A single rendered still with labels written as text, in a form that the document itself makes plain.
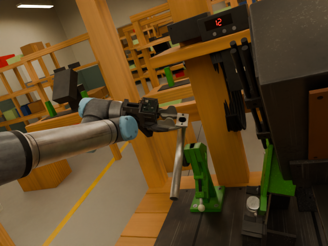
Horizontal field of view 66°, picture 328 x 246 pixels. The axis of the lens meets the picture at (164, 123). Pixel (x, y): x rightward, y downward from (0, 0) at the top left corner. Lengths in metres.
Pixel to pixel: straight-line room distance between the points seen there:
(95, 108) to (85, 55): 11.66
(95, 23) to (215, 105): 0.62
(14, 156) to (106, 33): 0.76
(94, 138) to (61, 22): 12.33
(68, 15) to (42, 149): 12.20
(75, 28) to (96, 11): 11.40
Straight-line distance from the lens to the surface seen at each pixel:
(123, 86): 1.17
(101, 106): 0.87
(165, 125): 0.85
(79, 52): 12.63
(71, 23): 12.63
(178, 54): 0.91
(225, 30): 0.90
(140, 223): 1.21
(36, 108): 6.55
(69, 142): 0.60
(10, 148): 0.53
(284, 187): 0.78
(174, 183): 0.87
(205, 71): 1.03
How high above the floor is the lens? 1.61
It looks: 19 degrees down
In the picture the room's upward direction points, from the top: 18 degrees counter-clockwise
